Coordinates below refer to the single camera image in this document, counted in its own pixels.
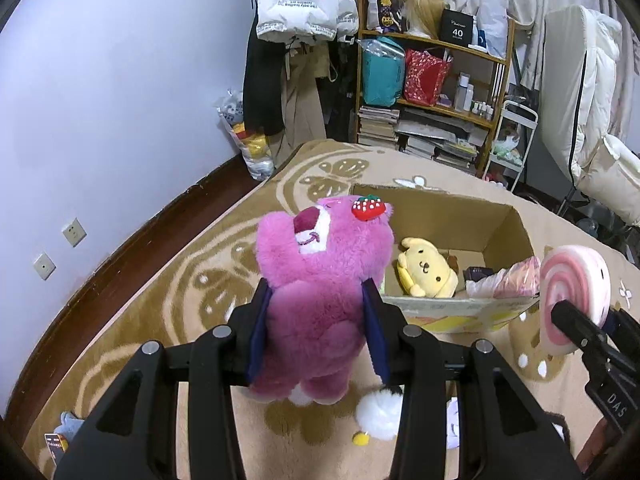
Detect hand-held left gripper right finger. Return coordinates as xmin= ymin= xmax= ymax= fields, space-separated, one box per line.
xmin=361 ymin=277 xmax=583 ymax=480

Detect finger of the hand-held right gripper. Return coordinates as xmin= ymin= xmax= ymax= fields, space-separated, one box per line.
xmin=605 ymin=307 xmax=640 ymax=361
xmin=550 ymin=300 xmax=608 ymax=358

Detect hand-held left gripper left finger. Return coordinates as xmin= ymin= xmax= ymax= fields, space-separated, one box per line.
xmin=52 ymin=277 xmax=273 ymax=480

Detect pink lollipop plush toy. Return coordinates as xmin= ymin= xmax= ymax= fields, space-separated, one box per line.
xmin=539 ymin=245 xmax=612 ymax=356

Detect pink packet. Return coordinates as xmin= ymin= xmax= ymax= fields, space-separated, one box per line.
xmin=466 ymin=255 xmax=543 ymax=301

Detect pink bear plush toy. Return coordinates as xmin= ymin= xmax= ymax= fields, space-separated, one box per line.
xmin=247 ymin=195 xmax=396 ymax=406

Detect yellow dog plush toy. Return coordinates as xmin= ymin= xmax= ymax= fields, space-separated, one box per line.
xmin=396 ymin=236 xmax=460 ymax=298

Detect cardboard box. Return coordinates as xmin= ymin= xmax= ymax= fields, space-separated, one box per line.
xmin=347 ymin=182 xmax=543 ymax=335

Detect grey blue soft item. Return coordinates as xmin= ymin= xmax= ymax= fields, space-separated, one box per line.
xmin=44 ymin=411 xmax=85 ymax=466

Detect white fluffy plush toy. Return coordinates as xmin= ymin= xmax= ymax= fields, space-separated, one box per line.
xmin=352 ymin=387 xmax=463 ymax=451

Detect beige patterned blanket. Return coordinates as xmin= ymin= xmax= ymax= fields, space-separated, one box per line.
xmin=22 ymin=137 xmax=640 ymax=480

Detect clear plastic bag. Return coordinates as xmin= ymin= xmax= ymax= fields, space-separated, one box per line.
xmin=215 ymin=90 xmax=276 ymax=181

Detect stack of books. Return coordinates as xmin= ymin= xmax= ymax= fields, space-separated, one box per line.
xmin=356 ymin=105 xmax=491 ymax=171

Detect white trolley cart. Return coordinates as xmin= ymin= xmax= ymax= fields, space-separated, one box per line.
xmin=482 ymin=100 xmax=540 ymax=193

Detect wooden shelf rack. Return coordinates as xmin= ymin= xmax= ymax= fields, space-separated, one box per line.
xmin=355 ymin=0 xmax=516 ymax=178

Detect beige hanging trousers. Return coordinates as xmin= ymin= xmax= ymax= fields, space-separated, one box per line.
xmin=270 ymin=45 xmax=331 ymax=171

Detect white folded duvet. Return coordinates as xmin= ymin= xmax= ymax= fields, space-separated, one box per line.
xmin=537 ymin=4 xmax=640 ymax=226

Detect black hanging clothes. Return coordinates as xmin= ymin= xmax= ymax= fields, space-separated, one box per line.
xmin=242 ymin=35 xmax=291 ymax=136

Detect teal bag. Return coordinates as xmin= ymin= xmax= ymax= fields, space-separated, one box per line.
xmin=361 ymin=37 xmax=406 ymax=107

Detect red patterned bag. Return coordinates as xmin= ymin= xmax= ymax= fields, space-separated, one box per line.
xmin=402 ymin=49 xmax=453 ymax=107

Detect row of cosmetic bottles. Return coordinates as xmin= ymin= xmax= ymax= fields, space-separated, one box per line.
xmin=452 ymin=72 xmax=496 ymax=116

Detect white plastic bag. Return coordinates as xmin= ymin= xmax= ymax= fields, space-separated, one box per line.
xmin=472 ymin=0 xmax=511 ymax=58

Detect black box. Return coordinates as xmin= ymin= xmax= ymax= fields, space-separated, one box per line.
xmin=439 ymin=8 xmax=476 ymax=48

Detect blonde wig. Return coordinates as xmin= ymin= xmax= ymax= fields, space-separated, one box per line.
xmin=402 ymin=0 xmax=448 ymax=38

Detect purple patterned packets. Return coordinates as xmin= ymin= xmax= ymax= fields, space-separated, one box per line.
xmin=362 ymin=0 xmax=408 ymax=33

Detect white puffer jacket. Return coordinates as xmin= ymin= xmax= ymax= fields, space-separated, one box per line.
xmin=256 ymin=0 xmax=360 ymax=43

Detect wall socket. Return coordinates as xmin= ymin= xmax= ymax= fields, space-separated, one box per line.
xmin=32 ymin=251 xmax=57 ymax=281
xmin=61 ymin=217 xmax=87 ymax=247

